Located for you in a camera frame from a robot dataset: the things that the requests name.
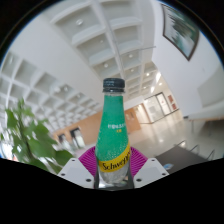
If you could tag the long white wall bench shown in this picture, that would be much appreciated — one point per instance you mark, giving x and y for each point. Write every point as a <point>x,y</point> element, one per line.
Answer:
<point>206,115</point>

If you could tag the small blue table sticker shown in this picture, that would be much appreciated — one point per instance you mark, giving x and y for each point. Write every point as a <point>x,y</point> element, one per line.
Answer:
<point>168,166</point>

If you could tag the red wall poster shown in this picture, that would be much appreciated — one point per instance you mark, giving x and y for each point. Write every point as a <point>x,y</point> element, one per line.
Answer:
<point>172,102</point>

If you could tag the green leafy potted plant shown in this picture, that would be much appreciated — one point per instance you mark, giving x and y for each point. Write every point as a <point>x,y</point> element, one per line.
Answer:
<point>33,143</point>

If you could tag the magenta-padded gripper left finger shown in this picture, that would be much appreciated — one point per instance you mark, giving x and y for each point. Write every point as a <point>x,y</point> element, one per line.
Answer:
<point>76,171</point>

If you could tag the green plastic drink bottle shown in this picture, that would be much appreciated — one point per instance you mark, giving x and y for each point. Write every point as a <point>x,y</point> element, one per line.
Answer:
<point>112,133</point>

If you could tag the glass entrance door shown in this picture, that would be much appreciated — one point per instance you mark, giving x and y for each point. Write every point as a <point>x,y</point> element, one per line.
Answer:
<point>156,106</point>

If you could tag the dark-framed landscape picture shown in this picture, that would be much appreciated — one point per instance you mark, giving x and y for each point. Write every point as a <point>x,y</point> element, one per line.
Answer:
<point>181,31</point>

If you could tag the recessed ceiling lights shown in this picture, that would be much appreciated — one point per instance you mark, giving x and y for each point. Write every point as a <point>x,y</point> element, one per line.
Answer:
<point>106,65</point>

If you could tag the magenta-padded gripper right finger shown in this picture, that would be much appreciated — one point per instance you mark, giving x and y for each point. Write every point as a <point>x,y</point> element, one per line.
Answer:
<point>150,170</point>

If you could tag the black metal chair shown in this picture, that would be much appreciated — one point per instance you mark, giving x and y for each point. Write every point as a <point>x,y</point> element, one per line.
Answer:
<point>180,142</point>
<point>196,146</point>
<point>211,152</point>

